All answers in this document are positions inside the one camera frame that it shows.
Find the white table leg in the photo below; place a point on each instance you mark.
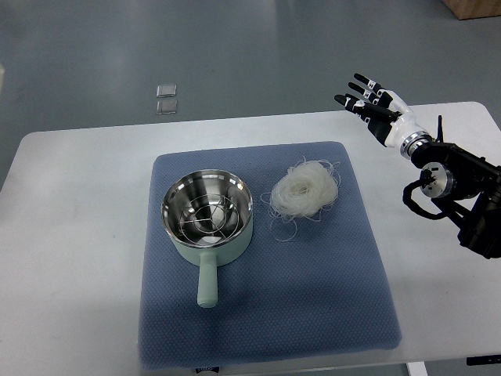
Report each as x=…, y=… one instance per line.
x=416, y=369

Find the black table label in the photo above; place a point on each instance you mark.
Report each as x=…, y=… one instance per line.
x=483, y=360

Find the wire steaming rack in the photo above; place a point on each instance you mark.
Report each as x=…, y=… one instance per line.
x=208, y=220

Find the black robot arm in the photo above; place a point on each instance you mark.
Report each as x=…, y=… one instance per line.
x=457, y=185

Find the blue quilted mat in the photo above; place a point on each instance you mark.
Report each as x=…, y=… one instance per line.
x=307, y=289

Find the white vermicelli noodle nest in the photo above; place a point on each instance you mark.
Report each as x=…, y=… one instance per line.
x=308, y=189

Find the mint green steel pot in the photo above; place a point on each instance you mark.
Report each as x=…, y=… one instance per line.
x=208, y=259

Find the upper metal floor plate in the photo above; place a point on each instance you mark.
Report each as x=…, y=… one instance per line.
x=166, y=90

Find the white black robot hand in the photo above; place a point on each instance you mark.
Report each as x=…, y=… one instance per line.
x=386, y=115

